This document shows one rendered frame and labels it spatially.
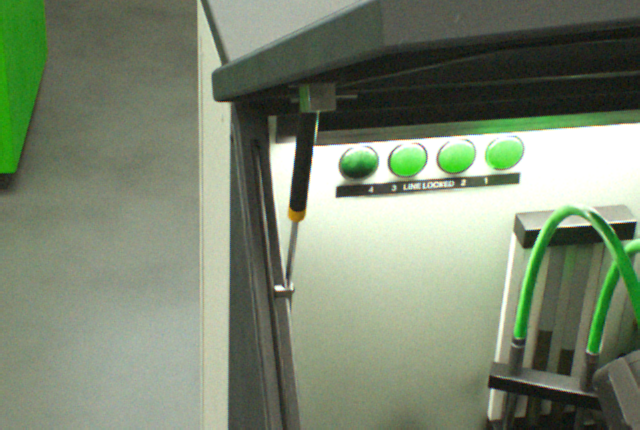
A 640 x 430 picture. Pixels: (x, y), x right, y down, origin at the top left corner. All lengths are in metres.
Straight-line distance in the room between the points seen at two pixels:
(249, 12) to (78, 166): 2.64
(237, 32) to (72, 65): 3.29
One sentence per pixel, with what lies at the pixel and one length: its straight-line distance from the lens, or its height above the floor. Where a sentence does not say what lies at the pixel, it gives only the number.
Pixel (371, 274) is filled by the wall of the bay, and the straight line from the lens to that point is 1.68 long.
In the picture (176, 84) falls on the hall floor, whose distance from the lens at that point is 4.73.
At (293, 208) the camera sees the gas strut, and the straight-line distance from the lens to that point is 1.32.
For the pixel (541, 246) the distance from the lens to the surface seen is 1.59.
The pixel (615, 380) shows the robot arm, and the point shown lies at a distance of 1.06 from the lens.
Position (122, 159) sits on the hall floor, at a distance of 4.29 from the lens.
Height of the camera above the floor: 2.19
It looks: 32 degrees down
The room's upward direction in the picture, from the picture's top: 3 degrees clockwise
